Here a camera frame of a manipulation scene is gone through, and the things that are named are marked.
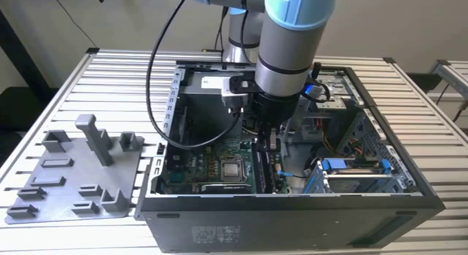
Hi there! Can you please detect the grey metal drive cage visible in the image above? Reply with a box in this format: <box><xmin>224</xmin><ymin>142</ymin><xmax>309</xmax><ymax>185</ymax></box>
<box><xmin>292</xmin><ymin>68</ymin><xmax>363</xmax><ymax>143</ymax></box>

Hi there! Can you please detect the blue drive latch bracket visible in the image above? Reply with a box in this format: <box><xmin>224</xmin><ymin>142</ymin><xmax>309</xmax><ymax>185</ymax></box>
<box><xmin>303</xmin><ymin>84</ymin><xmax>320</xmax><ymax>98</ymax></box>

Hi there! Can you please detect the silver CPU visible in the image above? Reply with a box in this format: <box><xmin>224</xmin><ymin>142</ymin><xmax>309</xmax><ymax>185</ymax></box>
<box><xmin>221</xmin><ymin>162</ymin><xmax>243</xmax><ymax>178</ymax></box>

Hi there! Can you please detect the black RAM stick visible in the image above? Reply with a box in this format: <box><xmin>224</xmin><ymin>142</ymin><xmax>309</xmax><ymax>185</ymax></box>
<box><xmin>253</xmin><ymin>150</ymin><xmax>267</xmax><ymax>194</ymax></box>
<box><xmin>263</xmin><ymin>149</ymin><xmax>277</xmax><ymax>193</ymax></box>

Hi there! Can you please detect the grey parts rack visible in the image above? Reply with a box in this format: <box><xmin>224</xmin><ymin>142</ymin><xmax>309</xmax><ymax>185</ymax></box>
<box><xmin>5</xmin><ymin>114</ymin><xmax>147</xmax><ymax>225</ymax></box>

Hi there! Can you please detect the metal slat side table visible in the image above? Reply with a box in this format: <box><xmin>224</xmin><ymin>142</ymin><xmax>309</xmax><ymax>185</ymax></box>
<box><xmin>427</xmin><ymin>59</ymin><xmax>468</xmax><ymax>102</ymax></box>

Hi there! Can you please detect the metal CPU socket cover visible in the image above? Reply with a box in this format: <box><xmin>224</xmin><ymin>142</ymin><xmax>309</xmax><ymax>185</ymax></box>
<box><xmin>217</xmin><ymin>155</ymin><xmax>247</xmax><ymax>182</ymax></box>

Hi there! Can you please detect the orange red wire bundle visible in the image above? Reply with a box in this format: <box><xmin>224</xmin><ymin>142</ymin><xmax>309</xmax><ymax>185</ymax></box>
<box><xmin>316</xmin><ymin>116</ymin><xmax>364</xmax><ymax>158</ymax></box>

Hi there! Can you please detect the hard disk in blue carrier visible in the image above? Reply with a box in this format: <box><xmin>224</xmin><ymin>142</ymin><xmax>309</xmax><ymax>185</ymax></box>
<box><xmin>305</xmin><ymin>157</ymin><xmax>407</xmax><ymax>195</ymax></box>

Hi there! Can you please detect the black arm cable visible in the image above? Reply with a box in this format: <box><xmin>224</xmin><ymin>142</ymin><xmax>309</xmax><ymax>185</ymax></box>
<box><xmin>145</xmin><ymin>0</ymin><xmax>245</xmax><ymax>150</ymax></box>

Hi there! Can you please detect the green motherboard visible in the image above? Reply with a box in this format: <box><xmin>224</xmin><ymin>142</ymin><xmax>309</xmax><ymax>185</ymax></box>
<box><xmin>163</xmin><ymin>137</ymin><xmax>289</xmax><ymax>194</ymax></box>

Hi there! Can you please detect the grey power supply unit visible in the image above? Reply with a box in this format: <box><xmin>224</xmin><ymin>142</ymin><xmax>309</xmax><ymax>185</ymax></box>
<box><xmin>180</xmin><ymin>72</ymin><xmax>257</xmax><ymax>138</ymax></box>

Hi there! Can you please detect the power cable bundle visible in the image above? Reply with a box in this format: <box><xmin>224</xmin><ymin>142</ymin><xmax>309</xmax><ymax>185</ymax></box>
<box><xmin>243</xmin><ymin>116</ymin><xmax>259</xmax><ymax>135</ymax></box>

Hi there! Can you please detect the black PC case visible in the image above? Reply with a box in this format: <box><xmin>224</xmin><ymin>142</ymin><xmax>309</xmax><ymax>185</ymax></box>
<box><xmin>133</xmin><ymin>59</ymin><xmax>445</xmax><ymax>252</ymax></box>

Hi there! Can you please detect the black graphics card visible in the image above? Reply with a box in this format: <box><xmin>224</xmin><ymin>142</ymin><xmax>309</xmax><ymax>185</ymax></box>
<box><xmin>200</xmin><ymin>183</ymin><xmax>253</xmax><ymax>194</ymax></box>

